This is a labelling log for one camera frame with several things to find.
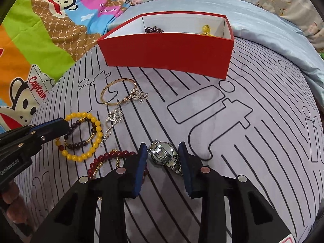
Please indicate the light blue satin quilt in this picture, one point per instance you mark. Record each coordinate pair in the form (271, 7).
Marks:
(265, 30)

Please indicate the colourful cartoon monkey blanket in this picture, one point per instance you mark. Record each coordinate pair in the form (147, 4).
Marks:
(38, 43)

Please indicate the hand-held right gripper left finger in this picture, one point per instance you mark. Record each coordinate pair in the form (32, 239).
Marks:
(141, 167)

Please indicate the gold bangle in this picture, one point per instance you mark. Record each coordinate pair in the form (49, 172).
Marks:
(133, 81)

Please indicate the person's left hand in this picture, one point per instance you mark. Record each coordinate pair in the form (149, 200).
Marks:
(14, 200)

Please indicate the silver metal wristwatch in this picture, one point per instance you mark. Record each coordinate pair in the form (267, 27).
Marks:
(159, 151)

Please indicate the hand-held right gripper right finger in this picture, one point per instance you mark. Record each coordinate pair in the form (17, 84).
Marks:
(184, 167)

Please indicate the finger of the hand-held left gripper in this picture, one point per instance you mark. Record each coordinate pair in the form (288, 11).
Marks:
(50, 124)
(54, 134)

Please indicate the red cardboard box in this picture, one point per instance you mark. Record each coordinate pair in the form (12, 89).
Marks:
(164, 53)

